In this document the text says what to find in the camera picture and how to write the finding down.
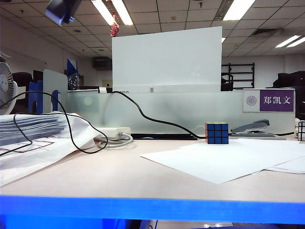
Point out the ceiling air vent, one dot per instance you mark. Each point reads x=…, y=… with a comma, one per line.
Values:
x=267, y=32

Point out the white desk fan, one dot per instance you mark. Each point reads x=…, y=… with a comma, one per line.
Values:
x=5, y=83

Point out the blue table edge strip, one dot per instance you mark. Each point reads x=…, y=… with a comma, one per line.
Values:
x=143, y=207

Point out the blue plastic stand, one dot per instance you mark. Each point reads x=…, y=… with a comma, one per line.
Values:
x=33, y=95

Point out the single panel ceiling light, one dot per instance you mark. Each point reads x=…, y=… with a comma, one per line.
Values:
x=239, y=9

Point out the blue triangular desk sign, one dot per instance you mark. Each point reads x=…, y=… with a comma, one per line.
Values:
x=71, y=68

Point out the white Rubik's cube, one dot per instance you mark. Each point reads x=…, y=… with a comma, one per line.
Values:
x=301, y=131

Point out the grey stapler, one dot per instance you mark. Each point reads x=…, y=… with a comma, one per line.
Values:
x=253, y=126

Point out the white power strip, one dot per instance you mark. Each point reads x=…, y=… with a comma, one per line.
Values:
x=113, y=132

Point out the frosted side partition panel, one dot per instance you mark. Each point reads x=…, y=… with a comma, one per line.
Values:
x=55, y=83

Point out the black shelf rack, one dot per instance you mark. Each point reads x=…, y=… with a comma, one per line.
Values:
x=241, y=76

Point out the red hanging ornament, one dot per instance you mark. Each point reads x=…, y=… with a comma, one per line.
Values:
x=115, y=28

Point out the stack of printed papers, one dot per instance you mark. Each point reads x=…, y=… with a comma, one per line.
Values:
x=35, y=159

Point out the colourful Rubik's cube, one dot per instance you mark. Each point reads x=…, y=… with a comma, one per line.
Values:
x=218, y=133

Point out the double tube ceiling light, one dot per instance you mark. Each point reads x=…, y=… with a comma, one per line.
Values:
x=122, y=12

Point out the small white roll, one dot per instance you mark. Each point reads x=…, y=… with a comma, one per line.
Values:
x=103, y=90

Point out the large white paper sheet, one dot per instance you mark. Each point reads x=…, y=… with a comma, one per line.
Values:
x=214, y=164

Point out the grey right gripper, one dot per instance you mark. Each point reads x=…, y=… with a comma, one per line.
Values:
x=60, y=13

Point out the white partition board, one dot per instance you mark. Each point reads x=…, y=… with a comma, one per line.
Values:
x=166, y=59

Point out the purple and white nameplate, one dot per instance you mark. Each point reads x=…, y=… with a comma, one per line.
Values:
x=276, y=100

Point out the black office chair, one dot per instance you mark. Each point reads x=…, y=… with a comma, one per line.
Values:
x=291, y=81
x=22, y=78

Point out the frosted glass desk partition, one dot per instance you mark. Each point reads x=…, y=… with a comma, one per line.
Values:
x=166, y=107

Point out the distant ceiling light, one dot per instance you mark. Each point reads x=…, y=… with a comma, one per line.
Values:
x=290, y=41

